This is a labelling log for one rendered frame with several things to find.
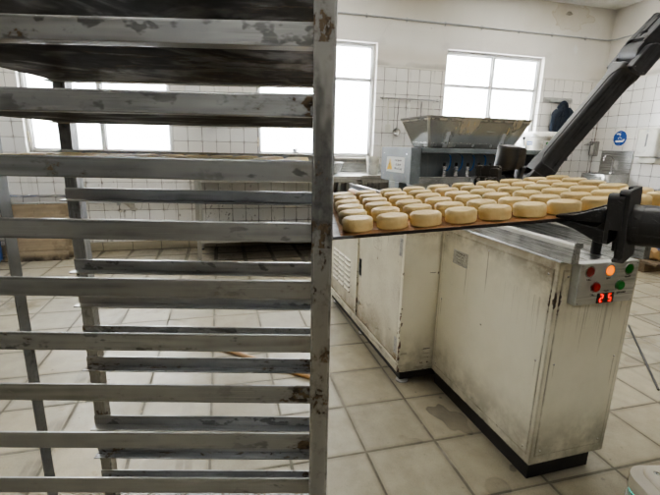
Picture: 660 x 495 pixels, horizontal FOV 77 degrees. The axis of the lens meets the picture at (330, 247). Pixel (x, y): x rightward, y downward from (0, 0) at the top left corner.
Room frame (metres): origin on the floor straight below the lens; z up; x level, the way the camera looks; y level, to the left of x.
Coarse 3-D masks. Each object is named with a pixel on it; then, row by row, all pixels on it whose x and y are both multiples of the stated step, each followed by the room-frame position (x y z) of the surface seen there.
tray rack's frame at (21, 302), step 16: (64, 128) 1.01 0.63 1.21; (0, 144) 0.81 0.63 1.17; (64, 144) 1.01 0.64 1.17; (0, 176) 0.80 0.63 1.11; (0, 192) 0.79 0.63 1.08; (0, 208) 0.79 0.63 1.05; (80, 208) 1.01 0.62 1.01; (16, 240) 0.81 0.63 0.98; (80, 240) 1.01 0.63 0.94; (16, 256) 0.81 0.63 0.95; (80, 256) 1.01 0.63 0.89; (16, 272) 0.80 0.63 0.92; (16, 304) 0.79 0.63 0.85; (96, 320) 1.03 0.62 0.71; (32, 352) 0.81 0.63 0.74; (96, 352) 1.01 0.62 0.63; (32, 368) 0.80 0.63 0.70; (48, 448) 0.81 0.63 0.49; (48, 464) 0.80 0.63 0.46; (112, 464) 1.02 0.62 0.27
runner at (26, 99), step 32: (0, 96) 0.60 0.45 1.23; (32, 96) 0.60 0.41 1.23; (64, 96) 0.60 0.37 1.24; (96, 96) 0.60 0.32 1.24; (128, 96) 0.60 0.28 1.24; (160, 96) 0.60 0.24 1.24; (192, 96) 0.60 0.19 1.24; (224, 96) 0.60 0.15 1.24; (256, 96) 0.60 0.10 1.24; (288, 96) 0.60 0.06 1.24
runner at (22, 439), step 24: (0, 432) 0.59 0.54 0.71; (24, 432) 0.59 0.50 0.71; (48, 432) 0.60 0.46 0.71; (72, 432) 0.60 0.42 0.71; (96, 432) 0.60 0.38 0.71; (120, 432) 0.60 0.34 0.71; (144, 432) 0.60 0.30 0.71; (168, 432) 0.60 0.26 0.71; (192, 432) 0.60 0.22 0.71; (216, 432) 0.60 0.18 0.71; (240, 432) 0.60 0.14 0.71; (264, 432) 0.61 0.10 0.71
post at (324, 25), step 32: (320, 0) 0.57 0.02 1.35; (320, 32) 0.57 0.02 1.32; (320, 64) 0.57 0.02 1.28; (320, 96) 0.57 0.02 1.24; (320, 128) 0.58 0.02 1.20; (320, 160) 0.58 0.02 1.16; (320, 192) 0.57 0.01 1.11; (320, 224) 0.58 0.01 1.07; (320, 256) 0.58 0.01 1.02; (320, 288) 0.58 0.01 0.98; (320, 320) 0.58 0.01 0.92; (320, 352) 0.58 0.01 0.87; (320, 384) 0.58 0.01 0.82; (320, 416) 0.58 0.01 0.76; (320, 448) 0.58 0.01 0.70; (320, 480) 0.58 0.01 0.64
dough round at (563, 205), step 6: (564, 198) 0.70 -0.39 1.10; (552, 204) 0.67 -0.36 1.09; (558, 204) 0.66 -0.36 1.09; (564, 204) 0.66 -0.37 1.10; (570, 204) 0.66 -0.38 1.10; (576, 204) 0.65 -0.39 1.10; (552, 210) 0.67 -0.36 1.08; (558, 210) 0.66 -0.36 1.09; (564, 210) 0.66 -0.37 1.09; (570, 210) 0.65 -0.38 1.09; (576, 210) 0.66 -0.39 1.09
